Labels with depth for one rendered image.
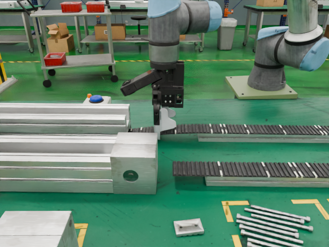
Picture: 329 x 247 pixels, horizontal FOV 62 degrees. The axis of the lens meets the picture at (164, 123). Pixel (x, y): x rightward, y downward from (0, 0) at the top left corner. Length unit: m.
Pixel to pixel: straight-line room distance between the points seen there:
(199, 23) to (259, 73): 0.52
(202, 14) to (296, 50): 0.43
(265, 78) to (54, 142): 0.82
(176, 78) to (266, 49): 0.51
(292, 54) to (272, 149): 0.39
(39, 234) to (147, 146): 0.26
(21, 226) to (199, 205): 0.32
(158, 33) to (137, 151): 0.28
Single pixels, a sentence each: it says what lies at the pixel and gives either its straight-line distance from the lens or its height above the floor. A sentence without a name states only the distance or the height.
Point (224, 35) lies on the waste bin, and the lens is 5.63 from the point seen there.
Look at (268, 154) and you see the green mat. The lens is 0.77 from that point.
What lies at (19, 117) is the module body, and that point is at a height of 0.86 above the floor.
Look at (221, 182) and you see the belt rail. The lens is 0.62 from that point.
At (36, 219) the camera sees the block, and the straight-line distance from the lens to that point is 0.46.
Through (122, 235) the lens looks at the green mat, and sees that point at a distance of 0.53.
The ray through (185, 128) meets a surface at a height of 0.81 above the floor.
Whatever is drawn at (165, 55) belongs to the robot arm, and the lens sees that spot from 0.67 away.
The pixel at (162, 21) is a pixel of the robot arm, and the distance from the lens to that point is 0.65.
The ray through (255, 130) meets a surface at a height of 0.81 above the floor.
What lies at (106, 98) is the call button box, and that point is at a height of 0.84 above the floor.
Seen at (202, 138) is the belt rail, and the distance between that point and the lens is 0.78.
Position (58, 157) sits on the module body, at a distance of 0.60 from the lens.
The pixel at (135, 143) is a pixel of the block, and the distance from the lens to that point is 0.59.
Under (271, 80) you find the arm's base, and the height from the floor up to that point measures 0.84.
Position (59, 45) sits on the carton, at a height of 0.13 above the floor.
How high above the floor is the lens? 1.18
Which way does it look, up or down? 27 degrees down
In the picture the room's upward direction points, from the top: straight up
